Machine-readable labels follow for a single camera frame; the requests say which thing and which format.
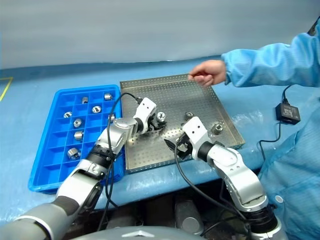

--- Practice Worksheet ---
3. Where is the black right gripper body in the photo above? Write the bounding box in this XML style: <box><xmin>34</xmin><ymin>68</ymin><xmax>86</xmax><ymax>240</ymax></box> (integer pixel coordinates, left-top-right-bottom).
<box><xmin>175</xmin><ymin>133</ymin><xmax>194</xmax><ymax>161</ymax></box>

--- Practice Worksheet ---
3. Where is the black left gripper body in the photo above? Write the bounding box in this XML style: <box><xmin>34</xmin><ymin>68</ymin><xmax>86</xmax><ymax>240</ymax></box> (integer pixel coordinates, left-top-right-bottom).
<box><xmin>146</xmin><ymin>112</ymin><xmax>159</xmax><ymax>133</ymax></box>

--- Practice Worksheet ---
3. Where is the perforated steel tray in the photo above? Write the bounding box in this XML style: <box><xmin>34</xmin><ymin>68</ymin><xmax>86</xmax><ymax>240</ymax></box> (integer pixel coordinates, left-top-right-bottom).
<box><xmin>119</xmin><ymin>73</ymin><xmax>246</xmax><ymax>175</ymax></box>

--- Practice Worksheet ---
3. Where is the blue compartment plastic tray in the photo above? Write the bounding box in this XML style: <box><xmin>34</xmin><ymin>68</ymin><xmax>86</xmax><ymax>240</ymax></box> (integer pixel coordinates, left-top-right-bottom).
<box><xmin>27</xmin><ymin>84</ymin><xmax>126</xmax><ymax>195</ymax></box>

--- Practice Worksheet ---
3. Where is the person bare hand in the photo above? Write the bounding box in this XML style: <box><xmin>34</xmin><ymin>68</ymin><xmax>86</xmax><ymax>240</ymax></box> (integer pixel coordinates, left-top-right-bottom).
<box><xmin>187</xmin><ymin>59</ymin><xmax>229</xmax><ymax>88</ymax></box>

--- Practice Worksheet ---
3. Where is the grey rounded cylinder shape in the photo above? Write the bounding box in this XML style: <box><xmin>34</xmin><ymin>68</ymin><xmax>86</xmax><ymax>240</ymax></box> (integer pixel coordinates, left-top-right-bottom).
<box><xmin>174</xmin><ymin>194</ymin><xmax>205</xmax><ymax>236</ymax></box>

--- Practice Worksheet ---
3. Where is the silver robot torso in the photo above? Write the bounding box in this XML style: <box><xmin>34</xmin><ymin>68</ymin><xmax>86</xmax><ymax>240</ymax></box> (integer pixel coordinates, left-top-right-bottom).
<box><xmin>72</xmin><ymin>226</ymin><xmax>204</xmax><ymax>240</ymax></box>

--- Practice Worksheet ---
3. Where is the black adapter box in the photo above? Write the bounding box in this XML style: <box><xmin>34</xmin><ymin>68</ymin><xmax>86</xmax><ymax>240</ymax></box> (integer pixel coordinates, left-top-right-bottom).
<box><xmin>275</xmin><ymin>102</ymin><xmax>302</xmax><ymax>124</ymax></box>

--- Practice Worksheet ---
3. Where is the person blue coat torso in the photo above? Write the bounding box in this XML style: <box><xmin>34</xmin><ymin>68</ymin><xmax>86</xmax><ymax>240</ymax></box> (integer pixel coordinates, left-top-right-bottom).
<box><xmin>257</xmin><ymin>86</ymin><xmax>320</xmax><ymax>240</ymax></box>

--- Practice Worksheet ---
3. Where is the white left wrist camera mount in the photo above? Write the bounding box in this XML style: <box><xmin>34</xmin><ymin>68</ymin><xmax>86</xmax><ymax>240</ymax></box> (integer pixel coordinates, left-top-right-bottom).
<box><xmin>133</xmin><ymin>97</ymin><xmax>158</xmax><ymax>121</ymax></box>

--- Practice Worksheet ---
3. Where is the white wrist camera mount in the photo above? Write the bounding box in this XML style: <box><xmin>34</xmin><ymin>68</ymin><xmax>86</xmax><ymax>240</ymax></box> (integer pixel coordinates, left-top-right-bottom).
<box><xmin>133</xmin><ymin>97</ymin><xmax>158</xmax><ymax>121</ymax></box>
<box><xmin>181</xmin><ymin>116</ymin><xmax>210</xmax><ymax>149</ymax></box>

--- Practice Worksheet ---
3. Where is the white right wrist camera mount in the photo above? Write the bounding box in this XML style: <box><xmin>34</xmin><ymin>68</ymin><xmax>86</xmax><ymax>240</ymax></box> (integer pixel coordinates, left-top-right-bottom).
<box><xmin>181</xmin><ymin>116</ymin><xmax>210</xmax><ymax>149</ymax></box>

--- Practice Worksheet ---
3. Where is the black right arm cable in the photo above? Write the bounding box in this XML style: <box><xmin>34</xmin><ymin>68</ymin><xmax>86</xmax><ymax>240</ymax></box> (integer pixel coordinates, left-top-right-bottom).
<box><xmin>174</xmin><ymin>139</ymin><xmax>253</xmax><ymax>240</ymax></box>

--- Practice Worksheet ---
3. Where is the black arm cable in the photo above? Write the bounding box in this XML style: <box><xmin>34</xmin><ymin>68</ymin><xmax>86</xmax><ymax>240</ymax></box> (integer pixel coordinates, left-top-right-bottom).
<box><xmin>96</xmin><ymin>92</ymin><xmax>144</xmax><ymax>232</ymax></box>
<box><xmin>174</xmin><ymin>139</ymin><xmax>253</xmax><ymax>240</ymax></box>

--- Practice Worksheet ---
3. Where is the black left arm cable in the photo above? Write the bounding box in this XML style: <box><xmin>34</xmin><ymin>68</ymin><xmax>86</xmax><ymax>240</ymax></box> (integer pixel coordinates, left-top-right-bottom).
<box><xmin>96</xmin><ymin>92</ymin><xmax>144</xmax><ymax>232</ymax></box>

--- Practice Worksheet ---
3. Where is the black adapter cable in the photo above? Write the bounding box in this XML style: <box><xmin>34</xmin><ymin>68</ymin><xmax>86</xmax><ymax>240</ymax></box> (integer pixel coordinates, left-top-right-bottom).
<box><xmin>258</xmin><ymin>119</ymin><xmax>282</xmax><ymax>168</ymax></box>
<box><xmin>281</xmin><ymin>84</ymin><xmax>293</xmax><ymax>105</ymax></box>

